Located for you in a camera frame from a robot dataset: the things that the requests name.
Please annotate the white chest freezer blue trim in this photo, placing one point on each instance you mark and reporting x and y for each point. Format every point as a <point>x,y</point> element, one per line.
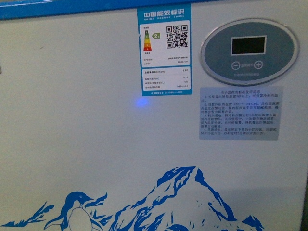
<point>81,149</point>

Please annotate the blue energy efficiency label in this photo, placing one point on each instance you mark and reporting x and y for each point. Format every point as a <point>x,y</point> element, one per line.
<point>165,49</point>

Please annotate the grey instruction sticker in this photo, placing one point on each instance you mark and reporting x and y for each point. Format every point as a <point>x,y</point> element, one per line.
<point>240,113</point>

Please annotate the oval grey temperature control panel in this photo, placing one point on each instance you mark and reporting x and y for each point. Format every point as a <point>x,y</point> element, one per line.
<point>249,52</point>

